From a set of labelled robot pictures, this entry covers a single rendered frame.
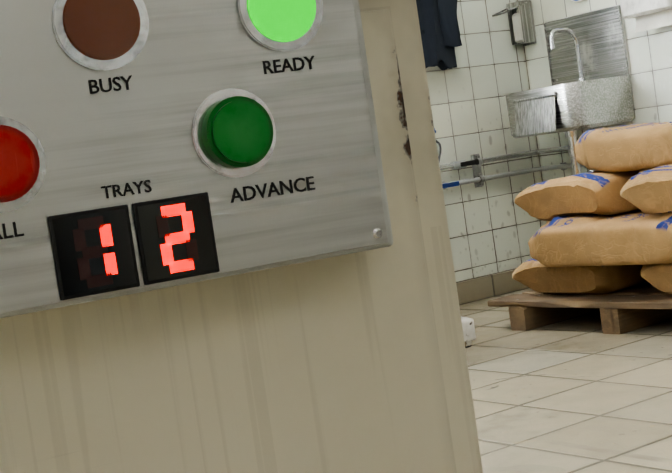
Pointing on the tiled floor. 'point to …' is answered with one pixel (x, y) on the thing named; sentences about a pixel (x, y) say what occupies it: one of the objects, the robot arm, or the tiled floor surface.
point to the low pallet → (524, 317)
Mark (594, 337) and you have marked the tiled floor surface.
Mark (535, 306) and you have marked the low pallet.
